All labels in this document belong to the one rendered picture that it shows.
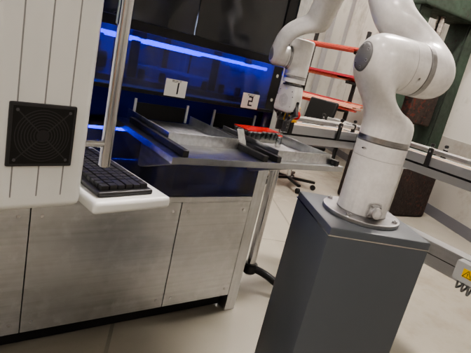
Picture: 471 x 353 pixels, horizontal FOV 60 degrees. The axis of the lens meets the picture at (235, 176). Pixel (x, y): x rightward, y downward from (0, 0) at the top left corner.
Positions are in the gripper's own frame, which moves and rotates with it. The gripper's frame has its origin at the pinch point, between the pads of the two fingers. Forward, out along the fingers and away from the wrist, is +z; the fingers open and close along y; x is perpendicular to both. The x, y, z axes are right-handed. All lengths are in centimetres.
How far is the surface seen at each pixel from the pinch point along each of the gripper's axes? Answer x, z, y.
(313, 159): 0.4, 7.5, 19.4
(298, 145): 9.0, 6.8, 2.0
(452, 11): 288, -111, -120
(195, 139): -41.5, 6.9, 8.1
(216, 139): -33.8, 6.3, 8.1
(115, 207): -74, 18, 34
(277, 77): 7.0, -16.5, -17.9
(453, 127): 363, -4, -118
